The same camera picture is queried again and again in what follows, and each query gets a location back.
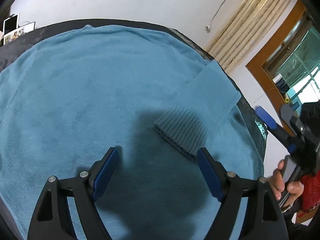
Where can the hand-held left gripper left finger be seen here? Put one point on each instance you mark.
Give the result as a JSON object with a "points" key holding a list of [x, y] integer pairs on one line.
{"points": [[106, 172]]}

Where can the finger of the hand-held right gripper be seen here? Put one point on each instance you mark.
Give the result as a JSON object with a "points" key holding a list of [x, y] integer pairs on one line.
{"points": [[263, 116], [287, 112]]}

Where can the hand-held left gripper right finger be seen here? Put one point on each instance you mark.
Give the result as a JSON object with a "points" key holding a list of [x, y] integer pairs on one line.
{"points": [[210, 175]]}

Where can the blue knit sweater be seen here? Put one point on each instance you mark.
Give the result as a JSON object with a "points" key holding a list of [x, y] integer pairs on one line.
{"points": [[87, 92]]}

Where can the person's right forearm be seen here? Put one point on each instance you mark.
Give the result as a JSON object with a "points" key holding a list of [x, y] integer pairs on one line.
{"points": [[305, 232]]}

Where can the person's right hand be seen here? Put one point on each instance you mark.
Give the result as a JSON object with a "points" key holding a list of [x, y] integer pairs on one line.
{"points": [[277, 180]]}

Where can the red patterned garment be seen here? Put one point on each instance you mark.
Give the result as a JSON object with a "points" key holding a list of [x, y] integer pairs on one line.
{"points": [[310, 192]]}

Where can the silver wristwatch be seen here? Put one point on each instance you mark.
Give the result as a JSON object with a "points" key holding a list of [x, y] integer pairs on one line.
{"points": [[287, 208]]}

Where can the wooden framed window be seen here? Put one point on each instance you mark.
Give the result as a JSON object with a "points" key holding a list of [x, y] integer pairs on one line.
{"points": [[287, 25]]}

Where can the beige pleated curtain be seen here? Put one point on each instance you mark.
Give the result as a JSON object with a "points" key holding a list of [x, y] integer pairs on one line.
{"points": [[245, 25]]}

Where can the dark satin table cloth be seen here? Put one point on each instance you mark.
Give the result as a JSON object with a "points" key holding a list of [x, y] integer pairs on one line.
{"points": [[15, 44]]}

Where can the photo collage frame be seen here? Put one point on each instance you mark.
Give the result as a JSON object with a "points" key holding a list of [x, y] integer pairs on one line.
{"points": [[16, 33]]}

